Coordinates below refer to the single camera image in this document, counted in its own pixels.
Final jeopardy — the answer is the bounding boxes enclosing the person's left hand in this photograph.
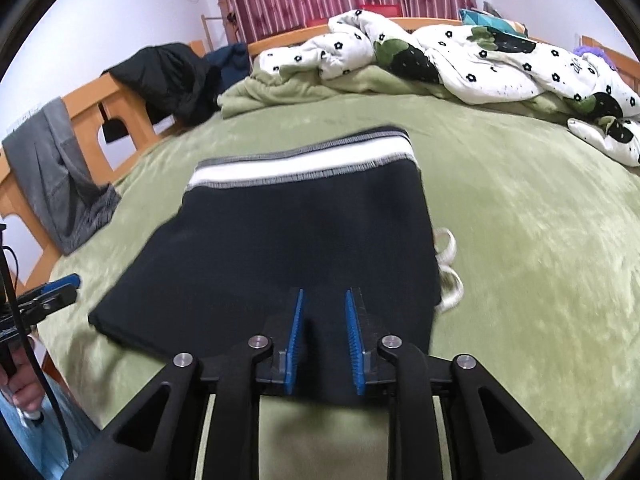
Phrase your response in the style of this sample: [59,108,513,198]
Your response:
[0,327,45,422]

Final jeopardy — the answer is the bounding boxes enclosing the black pants with white stripe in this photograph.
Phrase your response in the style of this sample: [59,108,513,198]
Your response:
[89,126,464,407]

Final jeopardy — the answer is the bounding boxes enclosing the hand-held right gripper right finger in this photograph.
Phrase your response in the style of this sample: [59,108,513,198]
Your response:
[344,287,584,480]

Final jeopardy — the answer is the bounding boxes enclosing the green bed sheet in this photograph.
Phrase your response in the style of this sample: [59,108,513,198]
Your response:
[37,80,640,480]

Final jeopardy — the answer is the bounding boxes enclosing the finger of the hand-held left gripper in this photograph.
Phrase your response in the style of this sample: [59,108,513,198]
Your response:
[16,284,79,329]
[39,273,82,295]

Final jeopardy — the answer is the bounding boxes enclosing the crumpled green fleece blanket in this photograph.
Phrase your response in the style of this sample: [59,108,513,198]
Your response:
[217,65,591,127]

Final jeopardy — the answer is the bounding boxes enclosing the black jacket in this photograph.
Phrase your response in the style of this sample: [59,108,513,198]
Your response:
[102,42,222,127]

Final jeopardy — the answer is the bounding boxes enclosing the navy blue garment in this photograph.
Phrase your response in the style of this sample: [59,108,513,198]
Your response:
[202,42,252,97]

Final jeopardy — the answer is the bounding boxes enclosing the wooden bed frame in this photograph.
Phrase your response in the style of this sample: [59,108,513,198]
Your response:
[0,16,640,401]

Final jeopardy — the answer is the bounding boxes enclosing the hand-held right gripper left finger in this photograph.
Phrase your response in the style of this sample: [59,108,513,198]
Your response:
[65,288,307,480]

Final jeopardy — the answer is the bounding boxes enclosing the grey garment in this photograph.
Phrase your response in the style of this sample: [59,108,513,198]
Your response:
[2,97,122,257]

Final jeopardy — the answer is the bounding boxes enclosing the purple fluffy item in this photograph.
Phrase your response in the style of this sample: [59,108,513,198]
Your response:
[572,45,619,72]

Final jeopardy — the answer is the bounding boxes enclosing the red box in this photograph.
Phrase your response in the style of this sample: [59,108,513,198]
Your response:
[359,4,402,19]

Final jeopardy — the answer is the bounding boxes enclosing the wooden clothes rack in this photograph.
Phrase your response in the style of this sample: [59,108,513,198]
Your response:
[201,2,242,47]

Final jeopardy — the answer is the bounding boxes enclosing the person's blue jeans leg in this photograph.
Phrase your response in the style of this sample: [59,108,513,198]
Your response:
[0,360,102,480]

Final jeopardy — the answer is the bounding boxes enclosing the white floral quilt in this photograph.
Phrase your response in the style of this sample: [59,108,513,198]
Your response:
[257,9,640,168]

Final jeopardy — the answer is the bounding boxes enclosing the teal patterned pillow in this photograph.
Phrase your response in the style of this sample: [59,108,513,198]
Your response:
[460,7,529,37]

